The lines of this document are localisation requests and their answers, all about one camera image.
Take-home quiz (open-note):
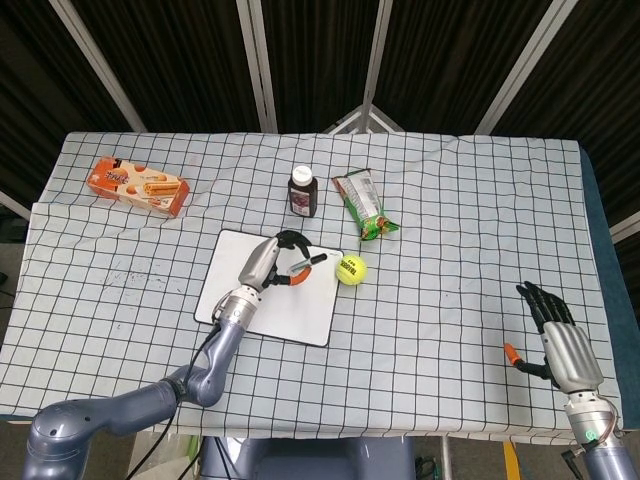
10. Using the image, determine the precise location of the green snack bag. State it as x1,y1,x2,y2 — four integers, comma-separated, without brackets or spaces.
332,168,401,243

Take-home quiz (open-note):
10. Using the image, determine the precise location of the white black checkered tablecloth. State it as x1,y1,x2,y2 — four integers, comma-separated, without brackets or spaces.
0,130,626,444

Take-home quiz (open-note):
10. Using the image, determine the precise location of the orange biscuit box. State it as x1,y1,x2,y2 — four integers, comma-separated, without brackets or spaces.
87,156,191,219

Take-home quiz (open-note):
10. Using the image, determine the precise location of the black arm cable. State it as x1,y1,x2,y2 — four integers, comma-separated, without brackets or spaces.
127,319,224,480

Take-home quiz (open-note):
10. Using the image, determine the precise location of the grey robot torso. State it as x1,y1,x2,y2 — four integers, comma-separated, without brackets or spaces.
199,435,416,480

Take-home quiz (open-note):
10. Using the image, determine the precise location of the white rectangular board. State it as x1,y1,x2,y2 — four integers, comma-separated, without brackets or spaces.
193,228,345,348

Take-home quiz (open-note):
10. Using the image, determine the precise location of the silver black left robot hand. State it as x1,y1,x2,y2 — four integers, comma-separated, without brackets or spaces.
235,229,315,301

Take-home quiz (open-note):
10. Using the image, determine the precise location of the grape juice bottle white cap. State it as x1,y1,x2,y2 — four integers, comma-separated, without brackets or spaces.
286,166,319,219

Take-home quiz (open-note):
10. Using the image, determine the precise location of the green black whiteboard marker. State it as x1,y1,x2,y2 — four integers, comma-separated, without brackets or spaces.
290,253,329,272

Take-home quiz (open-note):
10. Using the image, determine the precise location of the white triangular partition foot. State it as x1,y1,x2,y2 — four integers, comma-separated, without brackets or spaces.
323,103,402,135

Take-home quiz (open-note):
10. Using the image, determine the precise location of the white partition frame post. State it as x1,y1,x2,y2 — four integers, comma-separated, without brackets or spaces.
48,0,147,134
474,0,577,136
358,0,395,134
236,0,279,134

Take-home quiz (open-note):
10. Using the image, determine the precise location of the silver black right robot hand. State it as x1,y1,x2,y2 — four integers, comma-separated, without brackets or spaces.
503,280,605,392

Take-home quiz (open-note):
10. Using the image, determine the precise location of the copper wrist wire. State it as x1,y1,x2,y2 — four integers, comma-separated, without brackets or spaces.
597,399,624,444

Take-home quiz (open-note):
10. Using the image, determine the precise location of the yellow tennis ball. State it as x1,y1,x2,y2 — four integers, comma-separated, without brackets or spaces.
334,253,368,287

